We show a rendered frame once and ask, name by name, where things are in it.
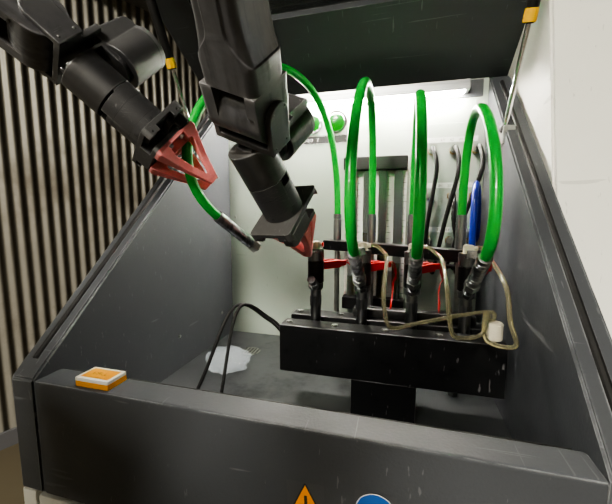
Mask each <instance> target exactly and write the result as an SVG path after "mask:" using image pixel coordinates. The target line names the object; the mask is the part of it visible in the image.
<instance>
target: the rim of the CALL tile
mask: <svg viewBox="0 0 612 504"><path fill-rule="evenodd" d="M94 368H98V369H105V370H111V371H118V372H121V373H119V374H118V375H116V376H114V377H112V378H111V379H109V380H102V379H96V378H90V377H84V376H81V375H83V374H85V373H87V372H89V371H90V370H92V369H94ZM94 368H92V369H90V370H88V371H86V372H84V373H82V374H80V375H78V376H76V377H75V380H77V381H83V382H89V383H95V384H101V385H106V386H108V385H110V384H111V383H113V382H115V381H116V380H118V379H120V378H121V377H123V376H125V375H126V371H120V370H114V369H107V368H101V367H94Z"/></svg>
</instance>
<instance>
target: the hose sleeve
mask: <svg viewBox="0 0 612 504"><path fill-rule="evenodd" d="M220 213H221V215H220V217H219V218H218V219H216V220H215V219H213V220H214V221H215V222H216V223H217V224H218V225H219V226H221V227H222V228H223V229H225V230H226V231H227V232H229V233H230V234H231V235H232V236H234V237H235V238H236V239H237V240H238V241H240V242H241V243H242V244H244V245H245V246H246V247H250V246H252V245H253V243H254V239H253V238H252V237H251V236H250V235H249V234H248V233H247V232H246V231H244V230H243V229H242V228H240V227H239V226H238V225H237V224H236V223H234V222H233V221H232V220H231V219H230V218H228V216H227V215H225V214H224V213H222V212H221V211H220Z"/></svg>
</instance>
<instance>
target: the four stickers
mask: <svg viewBox="0 0 612 504"><path fill-rule="evenodd" d="M286 485H287V503H288V504H325V500H324V486H321V485H315V484H310V483H304V482H299V481H293V480H287V479H286ZM355 504H397V498H395V497H390V496H385V495H380V494H375V493H370V492H366V491H361V490H356V489H355Z"/></svg>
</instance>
